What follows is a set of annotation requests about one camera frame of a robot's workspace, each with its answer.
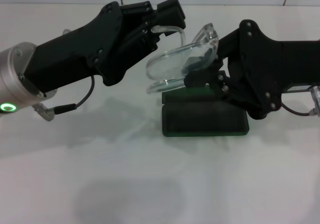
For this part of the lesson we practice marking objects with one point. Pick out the green glasses case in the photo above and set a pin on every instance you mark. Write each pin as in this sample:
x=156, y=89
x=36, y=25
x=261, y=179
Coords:
x=200, y=121

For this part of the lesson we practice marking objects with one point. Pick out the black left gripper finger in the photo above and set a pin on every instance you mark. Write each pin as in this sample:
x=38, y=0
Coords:
x=170, y=13

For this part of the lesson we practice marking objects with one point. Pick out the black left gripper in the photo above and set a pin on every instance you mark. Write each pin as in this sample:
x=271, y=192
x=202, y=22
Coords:
x=75, y=54

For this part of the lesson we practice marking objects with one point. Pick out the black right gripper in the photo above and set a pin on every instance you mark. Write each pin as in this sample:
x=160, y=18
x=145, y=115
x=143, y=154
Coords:
x=270, y=67

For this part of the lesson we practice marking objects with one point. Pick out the clear plastic glasses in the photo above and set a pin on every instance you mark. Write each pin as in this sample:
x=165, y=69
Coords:
x=170, y=62

